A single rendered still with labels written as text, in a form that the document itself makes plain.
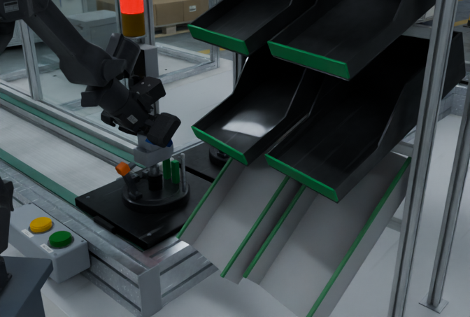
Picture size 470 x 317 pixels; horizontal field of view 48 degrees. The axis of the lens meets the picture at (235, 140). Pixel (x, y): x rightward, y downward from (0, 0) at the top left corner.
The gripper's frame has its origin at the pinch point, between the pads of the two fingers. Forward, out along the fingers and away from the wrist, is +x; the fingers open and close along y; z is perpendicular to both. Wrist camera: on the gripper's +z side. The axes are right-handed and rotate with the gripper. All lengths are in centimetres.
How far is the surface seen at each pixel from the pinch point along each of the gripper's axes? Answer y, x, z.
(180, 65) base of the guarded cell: 96, 80, 55
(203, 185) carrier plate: -3.8, 16.9, -2.2
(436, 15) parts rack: -52, -21, 21
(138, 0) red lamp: 16.3, -9.7, 23.5
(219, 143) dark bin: -27.6, -13.3, -1.2
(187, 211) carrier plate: -9.3, 10.6, -9.5
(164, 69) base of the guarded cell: 97, 74, 48
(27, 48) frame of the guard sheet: 75, 7, 12
